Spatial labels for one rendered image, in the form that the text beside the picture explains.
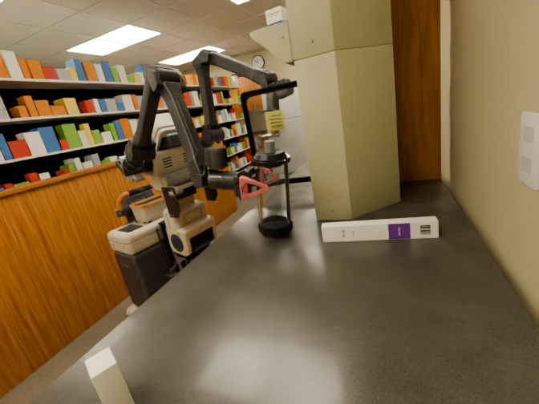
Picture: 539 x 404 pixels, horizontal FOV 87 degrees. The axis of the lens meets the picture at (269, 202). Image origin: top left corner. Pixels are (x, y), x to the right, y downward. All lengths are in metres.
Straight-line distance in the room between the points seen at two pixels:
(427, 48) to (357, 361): 1.01
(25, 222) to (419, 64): 2.34
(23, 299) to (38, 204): 0.61
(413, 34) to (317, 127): 0.52
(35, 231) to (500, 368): 2.39
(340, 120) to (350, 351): 0.58
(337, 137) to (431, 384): 0.60
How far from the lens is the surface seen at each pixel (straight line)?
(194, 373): 0.51
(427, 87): 1.20
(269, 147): 0.76
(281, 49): 0.87
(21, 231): 2.40
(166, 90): 1.06
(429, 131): 1.21
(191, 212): 1.59
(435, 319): 0.54
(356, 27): 0.89
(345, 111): 0.84
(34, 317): 2.51
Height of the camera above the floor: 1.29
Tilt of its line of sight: 17 degrees down
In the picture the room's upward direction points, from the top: 11 degrees counter-clockwise
